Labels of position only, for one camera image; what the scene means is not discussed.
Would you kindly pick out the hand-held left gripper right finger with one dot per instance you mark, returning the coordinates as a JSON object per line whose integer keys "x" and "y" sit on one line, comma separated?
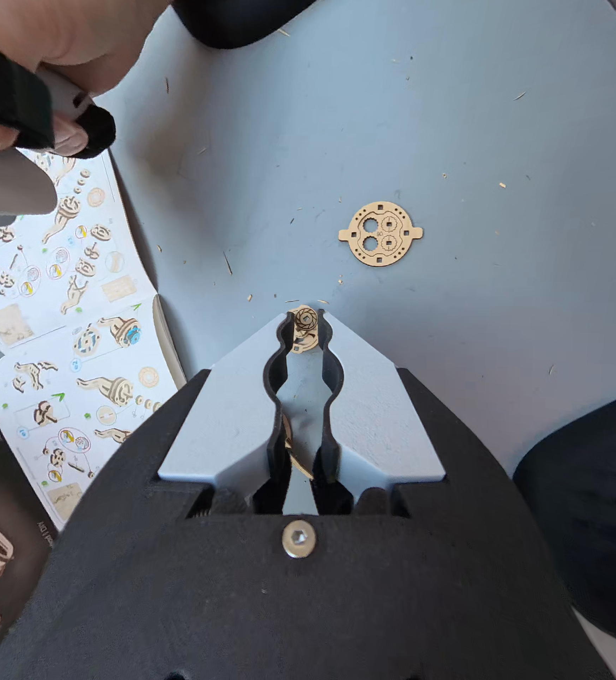
{"x": 382, "y": 425}

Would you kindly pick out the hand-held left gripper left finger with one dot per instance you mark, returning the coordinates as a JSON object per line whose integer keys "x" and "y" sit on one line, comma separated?
{"x": 217, "y": 425}

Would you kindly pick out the round wooden hub assembly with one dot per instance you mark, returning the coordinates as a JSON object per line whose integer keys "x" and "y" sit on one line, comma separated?
{"x": 303, "y": 345}

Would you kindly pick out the small engraved wooden disc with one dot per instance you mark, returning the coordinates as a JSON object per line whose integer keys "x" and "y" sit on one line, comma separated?
{"x": 300, "y": 313}

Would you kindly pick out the illustrated instruction booklet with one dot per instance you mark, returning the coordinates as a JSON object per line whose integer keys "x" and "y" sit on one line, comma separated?
{"x": 48, "y": 297}

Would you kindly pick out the round wooden gear-cutout plate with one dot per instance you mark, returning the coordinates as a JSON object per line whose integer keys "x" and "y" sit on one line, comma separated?
{"x": 379, "y": 233}

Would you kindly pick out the black product box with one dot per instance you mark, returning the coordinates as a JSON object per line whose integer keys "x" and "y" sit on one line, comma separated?
{"x": 0, "y": 478}

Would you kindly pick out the black quilted seat cushion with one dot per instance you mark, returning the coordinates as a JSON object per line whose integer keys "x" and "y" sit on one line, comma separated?
{"x": 595, "y": 504}

